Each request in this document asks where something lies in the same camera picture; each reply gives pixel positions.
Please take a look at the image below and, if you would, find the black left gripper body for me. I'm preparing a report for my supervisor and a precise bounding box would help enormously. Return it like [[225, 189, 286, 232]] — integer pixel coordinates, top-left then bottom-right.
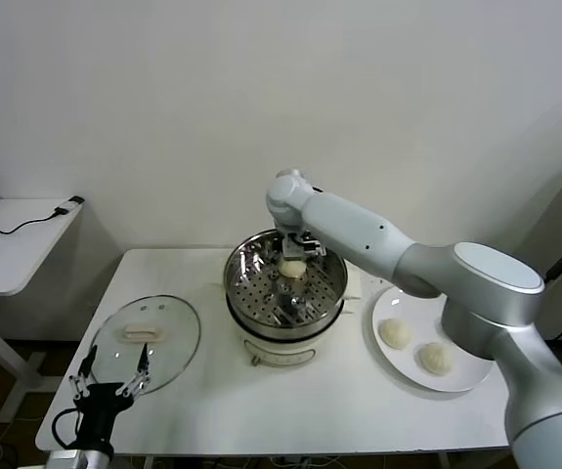
[[73, 384, 134, 444]]

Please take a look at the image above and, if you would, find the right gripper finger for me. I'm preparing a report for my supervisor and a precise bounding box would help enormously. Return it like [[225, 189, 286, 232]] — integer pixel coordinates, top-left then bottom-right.
[[282, 239, 306, 261]]

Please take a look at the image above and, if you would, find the white side table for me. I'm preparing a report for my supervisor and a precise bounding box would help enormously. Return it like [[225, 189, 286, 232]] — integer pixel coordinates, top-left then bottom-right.
[[0, 197, 85, 425]]

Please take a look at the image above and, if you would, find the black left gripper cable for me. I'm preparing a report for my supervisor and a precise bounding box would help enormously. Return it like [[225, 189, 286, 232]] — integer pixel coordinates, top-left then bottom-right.
[[53, 407, 84, 448]]

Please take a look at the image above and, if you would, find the glass lid with white handle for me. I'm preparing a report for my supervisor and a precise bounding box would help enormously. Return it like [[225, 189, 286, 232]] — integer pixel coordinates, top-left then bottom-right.
[[87, 293, 202, 398]]

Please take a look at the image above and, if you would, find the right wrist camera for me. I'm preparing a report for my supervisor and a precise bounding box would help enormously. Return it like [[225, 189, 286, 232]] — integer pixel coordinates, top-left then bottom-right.
[[303, 235, 328, 258]]

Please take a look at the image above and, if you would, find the small grey cable adapter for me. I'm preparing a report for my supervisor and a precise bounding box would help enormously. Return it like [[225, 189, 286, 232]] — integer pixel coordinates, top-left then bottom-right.
[[54, 195, 85, 216]]

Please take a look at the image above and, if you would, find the white steamed baozi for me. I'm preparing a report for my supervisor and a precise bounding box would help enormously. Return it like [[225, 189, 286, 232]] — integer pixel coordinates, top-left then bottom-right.
[[379, 318, 413, 351], [415, 341, 456, 378], [279, 259, 307, 281]]

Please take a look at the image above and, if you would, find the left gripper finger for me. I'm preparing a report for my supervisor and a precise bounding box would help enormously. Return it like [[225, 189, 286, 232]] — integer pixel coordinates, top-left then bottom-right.
[[116, 341, 151, 398], [68, 344, 100, 401]]

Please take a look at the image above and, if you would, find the steel steamer basket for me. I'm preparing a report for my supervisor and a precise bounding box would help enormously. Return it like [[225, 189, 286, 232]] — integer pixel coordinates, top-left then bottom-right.
[[210, 229, 363, 338]]

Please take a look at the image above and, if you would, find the white round plate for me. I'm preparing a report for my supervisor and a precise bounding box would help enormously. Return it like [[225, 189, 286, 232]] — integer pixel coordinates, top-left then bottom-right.
[[370, 284, 496, 393]]

